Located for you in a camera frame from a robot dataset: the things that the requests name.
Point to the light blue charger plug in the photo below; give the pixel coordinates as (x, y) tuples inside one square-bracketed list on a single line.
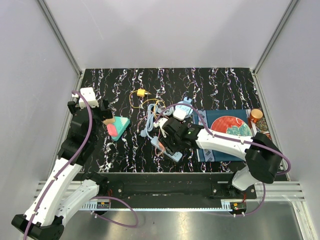
[(187, 100)]

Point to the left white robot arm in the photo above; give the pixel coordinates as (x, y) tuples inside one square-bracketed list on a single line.
[(49, 214)]

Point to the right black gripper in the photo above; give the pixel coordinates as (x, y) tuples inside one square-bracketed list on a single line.
[(166, 141)]

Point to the copper metal cup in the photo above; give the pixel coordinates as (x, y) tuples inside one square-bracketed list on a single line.
[(255, 115)]

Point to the teal triangular power strip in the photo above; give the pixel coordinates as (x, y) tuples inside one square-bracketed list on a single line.
[(121, 124)]

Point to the yellow small charger plug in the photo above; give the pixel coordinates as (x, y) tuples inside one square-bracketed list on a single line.
[(142, 93)]

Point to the dark blue patterned placemat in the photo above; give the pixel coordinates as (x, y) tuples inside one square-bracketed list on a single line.
[(209, 116)]

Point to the light blue long power strip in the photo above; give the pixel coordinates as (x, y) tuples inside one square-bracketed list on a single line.
[(176, 157)]

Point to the salmon small charger plug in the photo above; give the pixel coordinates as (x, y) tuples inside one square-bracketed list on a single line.
[(159, 144)]

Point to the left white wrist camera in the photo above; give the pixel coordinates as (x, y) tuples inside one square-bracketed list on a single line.
[(89, 95)]

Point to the white square plug adapter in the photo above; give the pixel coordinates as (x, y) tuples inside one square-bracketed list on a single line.
[(179, 114)]

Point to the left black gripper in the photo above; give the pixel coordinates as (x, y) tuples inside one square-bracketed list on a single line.
[(104, 114)]

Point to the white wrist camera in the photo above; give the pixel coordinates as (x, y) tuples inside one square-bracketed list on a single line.
[(89, 95), (160, 125)]

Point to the round light blue power socket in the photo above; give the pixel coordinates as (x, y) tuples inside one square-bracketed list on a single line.
[(186, 107)]

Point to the red floral ceramic plate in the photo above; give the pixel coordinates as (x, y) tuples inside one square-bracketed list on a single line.
[(231, 125)]

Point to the colourful patterned coaster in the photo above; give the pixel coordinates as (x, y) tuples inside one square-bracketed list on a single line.
[(260, 127)]

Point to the pink square plug adapter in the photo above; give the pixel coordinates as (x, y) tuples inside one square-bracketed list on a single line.
[(112, 130)]

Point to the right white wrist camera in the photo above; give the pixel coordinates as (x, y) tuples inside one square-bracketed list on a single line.
[(160, 125)]

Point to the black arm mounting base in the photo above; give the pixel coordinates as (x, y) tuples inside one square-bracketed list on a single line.
[(170, 191)]

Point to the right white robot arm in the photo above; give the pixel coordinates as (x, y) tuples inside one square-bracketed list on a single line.
[(262, 157)]

